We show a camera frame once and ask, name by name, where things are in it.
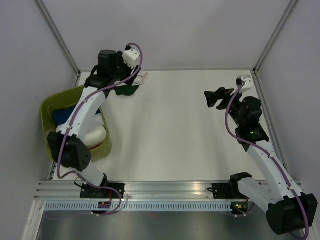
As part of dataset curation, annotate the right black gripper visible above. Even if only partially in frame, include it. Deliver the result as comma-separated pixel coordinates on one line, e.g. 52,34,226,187
204,87,246,127

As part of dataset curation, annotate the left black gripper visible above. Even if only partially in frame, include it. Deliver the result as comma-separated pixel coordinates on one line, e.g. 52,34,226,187
110,52,141,88

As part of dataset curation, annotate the white green raglan t-shirt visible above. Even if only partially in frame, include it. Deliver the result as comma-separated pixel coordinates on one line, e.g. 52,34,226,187
114,72,149,97

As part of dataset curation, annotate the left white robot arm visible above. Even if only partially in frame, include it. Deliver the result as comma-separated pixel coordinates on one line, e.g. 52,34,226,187
47,46,143,198

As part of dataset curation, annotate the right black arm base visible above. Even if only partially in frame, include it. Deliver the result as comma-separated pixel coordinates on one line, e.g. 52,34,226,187
207,183,247,200

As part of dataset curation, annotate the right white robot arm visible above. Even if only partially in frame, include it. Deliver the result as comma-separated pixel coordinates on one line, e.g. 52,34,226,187
204,87,318,240

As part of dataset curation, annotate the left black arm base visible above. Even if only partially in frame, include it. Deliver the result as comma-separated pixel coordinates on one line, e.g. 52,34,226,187
80,182,125,199

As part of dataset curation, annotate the white rolled t-shirt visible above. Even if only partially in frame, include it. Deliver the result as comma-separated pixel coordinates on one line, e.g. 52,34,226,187
84,113,107,150

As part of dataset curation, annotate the blue folded t-shirt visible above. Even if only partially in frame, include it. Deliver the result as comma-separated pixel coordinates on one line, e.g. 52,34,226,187
52,106,75,126

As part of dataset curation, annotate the olive green plastic bin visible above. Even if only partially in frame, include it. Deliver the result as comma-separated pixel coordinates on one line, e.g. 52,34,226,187
40,85,112,162

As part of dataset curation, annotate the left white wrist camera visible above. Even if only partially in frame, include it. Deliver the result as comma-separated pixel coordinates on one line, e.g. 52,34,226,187
122,48,140,69

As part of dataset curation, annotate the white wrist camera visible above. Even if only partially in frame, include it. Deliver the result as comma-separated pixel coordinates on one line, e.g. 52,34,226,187
236,75,254,94
122,48,140,69

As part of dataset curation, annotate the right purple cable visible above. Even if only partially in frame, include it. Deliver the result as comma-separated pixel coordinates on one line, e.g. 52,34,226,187
224,83,311,240

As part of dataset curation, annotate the purple cable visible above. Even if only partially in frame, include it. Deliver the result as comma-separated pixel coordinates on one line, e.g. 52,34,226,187
224,83,311,240
56,42,144,218

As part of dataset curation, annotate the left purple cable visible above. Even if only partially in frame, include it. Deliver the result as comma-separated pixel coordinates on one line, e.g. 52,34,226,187
56,42,144,218

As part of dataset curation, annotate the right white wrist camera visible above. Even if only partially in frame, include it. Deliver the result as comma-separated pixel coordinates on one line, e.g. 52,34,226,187
236,75,254,94

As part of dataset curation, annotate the left aluminium frame post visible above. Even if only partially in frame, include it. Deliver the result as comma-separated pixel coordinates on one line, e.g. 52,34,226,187
33,0,81,77

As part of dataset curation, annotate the aluminium frame post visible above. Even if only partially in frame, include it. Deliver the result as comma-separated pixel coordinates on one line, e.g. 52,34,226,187
33,0,81,77
252,0,299,75

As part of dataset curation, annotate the right aluminium frame post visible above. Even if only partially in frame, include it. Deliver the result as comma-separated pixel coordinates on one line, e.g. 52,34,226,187
252,0,299,75

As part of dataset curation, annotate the aluminium mounting rail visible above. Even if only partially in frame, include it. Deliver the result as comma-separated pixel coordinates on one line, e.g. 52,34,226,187
34,180,227,201

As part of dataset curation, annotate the white slotted cable duct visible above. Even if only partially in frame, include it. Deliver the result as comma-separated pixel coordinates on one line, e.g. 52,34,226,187
45,201,232,212

